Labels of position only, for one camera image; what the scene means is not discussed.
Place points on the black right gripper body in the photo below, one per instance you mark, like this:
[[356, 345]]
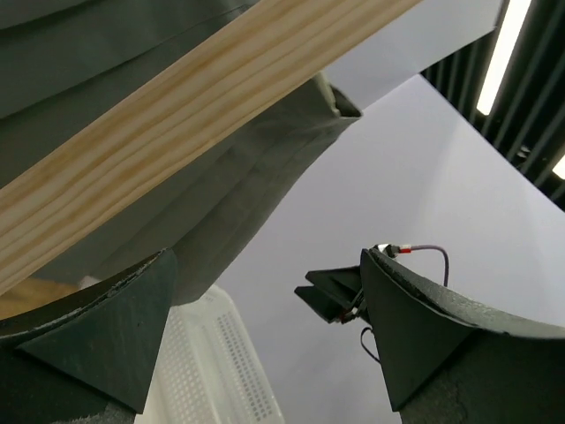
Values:
[[335, 295]]

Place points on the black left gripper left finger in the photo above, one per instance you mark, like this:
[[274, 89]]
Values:
[[88, 357]]

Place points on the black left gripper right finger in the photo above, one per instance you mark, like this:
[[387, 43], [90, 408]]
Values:
[[449, 359]]

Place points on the white perforated plastic basket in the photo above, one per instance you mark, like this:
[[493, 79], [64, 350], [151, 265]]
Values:
[[207, 369]]

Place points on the ceiling light strip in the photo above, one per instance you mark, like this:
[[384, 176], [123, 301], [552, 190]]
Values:
[[510, 29]]

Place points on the grey pleated skirt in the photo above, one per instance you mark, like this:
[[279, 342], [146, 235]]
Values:
[[65, 64]]

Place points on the wooden clothes rack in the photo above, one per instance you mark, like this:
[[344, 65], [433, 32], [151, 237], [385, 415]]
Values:
[[227, 80]]

